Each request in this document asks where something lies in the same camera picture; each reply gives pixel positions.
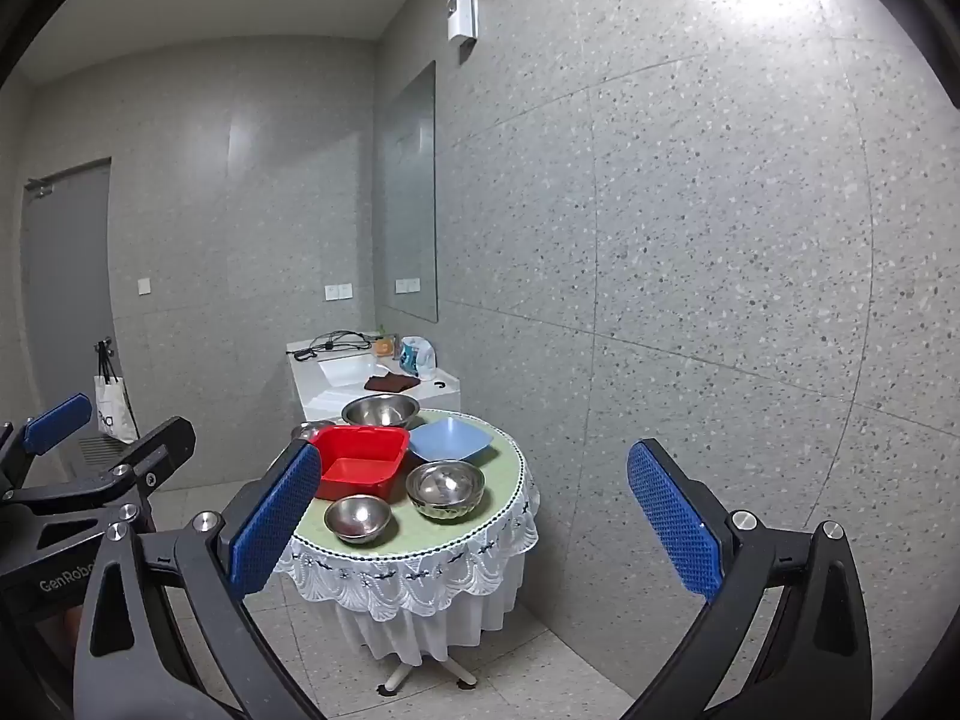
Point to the green round table mat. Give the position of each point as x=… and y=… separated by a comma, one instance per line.
x=502, y=480

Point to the white sink counter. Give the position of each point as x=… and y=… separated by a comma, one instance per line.
x=330, y=390

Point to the deep stainless steel bowl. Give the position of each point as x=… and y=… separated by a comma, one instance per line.
x=446, y=487

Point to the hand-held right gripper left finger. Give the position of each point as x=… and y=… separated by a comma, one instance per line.
x=274, y=517

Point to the large stainless steel bowl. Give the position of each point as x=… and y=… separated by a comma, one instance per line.
x=379, y=411

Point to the white wall socket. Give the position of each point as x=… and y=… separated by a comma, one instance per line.
x=338, y=292

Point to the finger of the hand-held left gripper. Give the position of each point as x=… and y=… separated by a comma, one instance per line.
x=161, y=450
x=56, y=420

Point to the blue square plastic bowl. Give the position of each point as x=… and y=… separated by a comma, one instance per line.
x=450, y=441

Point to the wall mirror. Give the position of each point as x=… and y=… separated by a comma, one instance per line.
x=409, y=195

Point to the blue white plastic bag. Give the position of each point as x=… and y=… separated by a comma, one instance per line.
x=416, y=358

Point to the door closer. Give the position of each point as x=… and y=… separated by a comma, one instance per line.
x=39, y=187

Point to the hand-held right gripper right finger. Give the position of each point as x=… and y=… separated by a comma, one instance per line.
x=675, y=517

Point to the grey door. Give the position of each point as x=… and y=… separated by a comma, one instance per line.
x=67, y=277

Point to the red plastic basin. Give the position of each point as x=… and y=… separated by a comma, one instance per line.
x=352, y=469

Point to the round table with lace cloth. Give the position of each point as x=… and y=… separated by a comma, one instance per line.
x=420, y=577

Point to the white wall-mounted device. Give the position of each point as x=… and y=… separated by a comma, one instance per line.
x=462, y=15

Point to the white table base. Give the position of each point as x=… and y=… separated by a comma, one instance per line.
x=397, y=675

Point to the brown cloth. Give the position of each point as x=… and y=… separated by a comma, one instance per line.
x=390, y=382

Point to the orange container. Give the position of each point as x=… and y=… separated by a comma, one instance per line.
x=384, y=346

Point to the white tote bag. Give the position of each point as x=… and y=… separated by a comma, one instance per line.
x=114, y=409

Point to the small stainless steel bowl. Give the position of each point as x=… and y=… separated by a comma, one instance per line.
x=358, y=517
x=307, y=429

